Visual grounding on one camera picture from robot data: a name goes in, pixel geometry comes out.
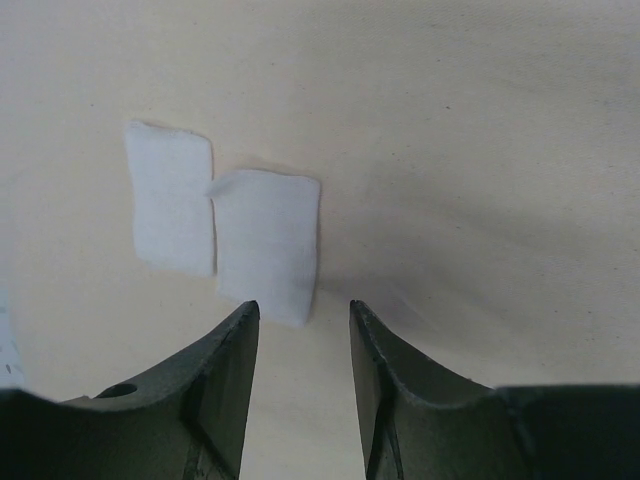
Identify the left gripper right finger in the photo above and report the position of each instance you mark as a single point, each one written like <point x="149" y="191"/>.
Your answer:
<point x="420" y="420"/>

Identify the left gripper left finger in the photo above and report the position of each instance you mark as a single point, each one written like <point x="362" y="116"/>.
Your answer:
<point x="184" y="418"/>

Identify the white gauze pad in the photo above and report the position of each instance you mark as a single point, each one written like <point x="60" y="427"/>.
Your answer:
<point x="266" y="241"/>
<point x="173" y="222"/>

